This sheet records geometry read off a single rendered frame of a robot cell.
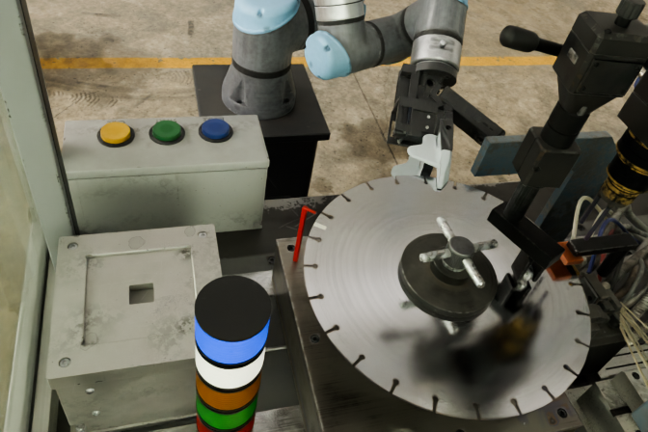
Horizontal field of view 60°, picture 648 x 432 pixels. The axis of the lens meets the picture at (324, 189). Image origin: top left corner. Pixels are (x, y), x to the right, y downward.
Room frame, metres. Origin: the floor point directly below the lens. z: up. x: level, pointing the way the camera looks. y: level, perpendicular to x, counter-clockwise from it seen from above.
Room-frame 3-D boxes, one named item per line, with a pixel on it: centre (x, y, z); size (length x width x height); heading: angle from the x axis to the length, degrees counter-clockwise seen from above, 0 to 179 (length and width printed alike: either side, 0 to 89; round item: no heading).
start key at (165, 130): (0.61, 0.24, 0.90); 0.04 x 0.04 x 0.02
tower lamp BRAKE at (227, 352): (0.19, 0.04, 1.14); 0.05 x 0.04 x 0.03; 23
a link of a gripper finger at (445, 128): (0.65, -0.15, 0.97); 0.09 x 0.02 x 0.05; 2
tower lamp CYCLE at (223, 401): (0.19, 0.04, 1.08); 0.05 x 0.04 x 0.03; 23
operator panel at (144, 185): (0.60, 0.23, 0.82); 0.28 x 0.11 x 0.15; 113
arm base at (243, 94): (0.95, 0.17, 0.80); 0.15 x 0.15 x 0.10
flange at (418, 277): (0.42, -0.16, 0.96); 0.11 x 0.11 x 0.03
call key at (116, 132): (0.59, 0.31, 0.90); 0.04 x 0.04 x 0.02
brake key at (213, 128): (0.64, 0.18, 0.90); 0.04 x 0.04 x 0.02
